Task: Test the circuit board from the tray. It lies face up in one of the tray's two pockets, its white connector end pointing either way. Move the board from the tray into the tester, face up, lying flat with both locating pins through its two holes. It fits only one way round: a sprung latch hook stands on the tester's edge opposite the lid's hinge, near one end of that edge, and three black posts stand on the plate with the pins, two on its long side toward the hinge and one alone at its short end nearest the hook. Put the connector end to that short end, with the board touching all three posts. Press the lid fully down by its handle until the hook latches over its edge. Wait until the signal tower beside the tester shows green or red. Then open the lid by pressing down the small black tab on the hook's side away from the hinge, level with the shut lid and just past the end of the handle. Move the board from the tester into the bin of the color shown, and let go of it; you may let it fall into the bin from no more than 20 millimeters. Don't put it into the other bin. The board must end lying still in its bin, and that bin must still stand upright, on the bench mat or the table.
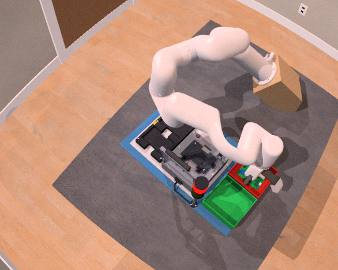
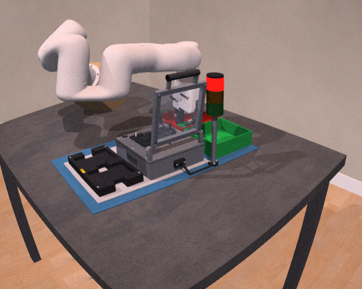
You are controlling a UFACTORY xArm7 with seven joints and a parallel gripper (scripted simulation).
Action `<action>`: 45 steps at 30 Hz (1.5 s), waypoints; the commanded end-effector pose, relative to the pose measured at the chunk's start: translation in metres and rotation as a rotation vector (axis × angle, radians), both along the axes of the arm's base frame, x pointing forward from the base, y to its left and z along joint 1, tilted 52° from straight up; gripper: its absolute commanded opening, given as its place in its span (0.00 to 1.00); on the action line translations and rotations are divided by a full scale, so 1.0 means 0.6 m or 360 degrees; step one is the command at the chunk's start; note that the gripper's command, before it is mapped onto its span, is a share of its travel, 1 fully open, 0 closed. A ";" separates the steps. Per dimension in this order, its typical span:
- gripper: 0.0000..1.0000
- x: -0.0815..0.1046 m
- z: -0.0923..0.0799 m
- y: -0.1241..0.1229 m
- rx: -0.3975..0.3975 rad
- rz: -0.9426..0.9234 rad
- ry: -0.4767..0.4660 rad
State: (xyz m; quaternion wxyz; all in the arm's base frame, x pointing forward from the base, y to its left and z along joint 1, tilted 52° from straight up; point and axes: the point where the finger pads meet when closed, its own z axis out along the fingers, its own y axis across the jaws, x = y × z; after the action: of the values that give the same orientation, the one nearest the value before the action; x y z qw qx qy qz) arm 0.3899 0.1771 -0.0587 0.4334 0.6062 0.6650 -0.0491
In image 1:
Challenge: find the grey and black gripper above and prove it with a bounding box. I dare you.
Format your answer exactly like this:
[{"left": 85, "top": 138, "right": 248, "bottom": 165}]
[{"left": 243, "top": 163, "right": 264, "bottom": 186}]

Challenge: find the green bin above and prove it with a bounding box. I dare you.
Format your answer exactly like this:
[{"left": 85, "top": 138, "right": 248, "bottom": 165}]
[{"left": 201, "top": 174, "right": 257, "bottom": 230}]

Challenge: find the green circuit board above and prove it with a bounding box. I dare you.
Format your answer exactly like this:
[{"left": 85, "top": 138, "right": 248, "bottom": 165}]
[{"left": 237, "top": 165, "right": 266, "bottom": 190}]

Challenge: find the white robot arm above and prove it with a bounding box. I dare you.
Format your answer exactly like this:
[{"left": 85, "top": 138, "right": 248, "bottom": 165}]
[{"left": 149, "top": 27, "right": 284, "bottom": 193}]

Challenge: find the red bin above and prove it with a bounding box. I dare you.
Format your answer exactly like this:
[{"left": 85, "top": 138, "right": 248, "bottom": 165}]
[{"left": 228, "top": 163, "right": 278, "bottom": 199}]

